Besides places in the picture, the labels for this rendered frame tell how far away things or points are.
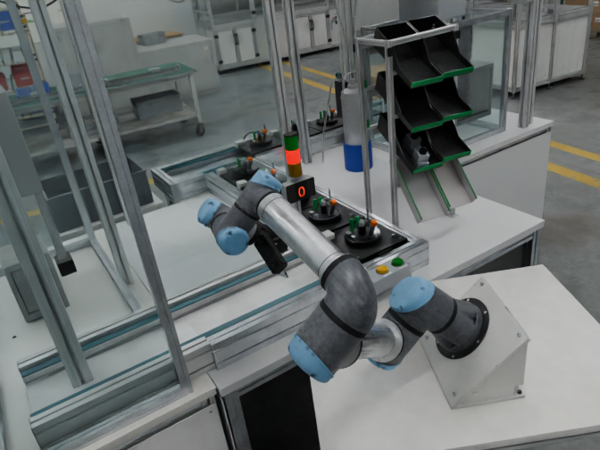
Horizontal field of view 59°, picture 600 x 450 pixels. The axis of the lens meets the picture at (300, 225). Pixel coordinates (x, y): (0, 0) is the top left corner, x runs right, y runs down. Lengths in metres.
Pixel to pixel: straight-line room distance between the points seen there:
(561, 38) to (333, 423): 6.73
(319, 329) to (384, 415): 0.49
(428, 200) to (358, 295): 1.13
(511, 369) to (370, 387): 0.38
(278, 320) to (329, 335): 0.67
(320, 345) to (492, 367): 0.55
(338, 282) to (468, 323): 0.55
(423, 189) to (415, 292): 0.79
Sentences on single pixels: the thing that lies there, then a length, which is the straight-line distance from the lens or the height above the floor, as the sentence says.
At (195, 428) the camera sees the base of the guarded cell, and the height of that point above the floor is 0.75.
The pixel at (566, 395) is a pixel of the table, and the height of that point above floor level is 0.86.
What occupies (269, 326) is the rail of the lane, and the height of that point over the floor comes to 0.93.
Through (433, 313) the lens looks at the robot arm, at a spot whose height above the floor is 1.08.
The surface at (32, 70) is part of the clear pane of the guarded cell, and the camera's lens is 1.24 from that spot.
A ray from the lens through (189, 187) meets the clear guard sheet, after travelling 1.77.
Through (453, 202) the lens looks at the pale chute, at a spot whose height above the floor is 1.01.
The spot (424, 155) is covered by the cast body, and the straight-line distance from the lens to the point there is 2.01.
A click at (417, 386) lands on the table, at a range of 1.58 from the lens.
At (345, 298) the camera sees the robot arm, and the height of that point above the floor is 1.36.
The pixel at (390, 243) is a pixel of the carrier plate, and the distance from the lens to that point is 2.00.
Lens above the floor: 1.98
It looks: 27 degrees down
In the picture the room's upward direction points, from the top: 8 degrees counter-clockwise
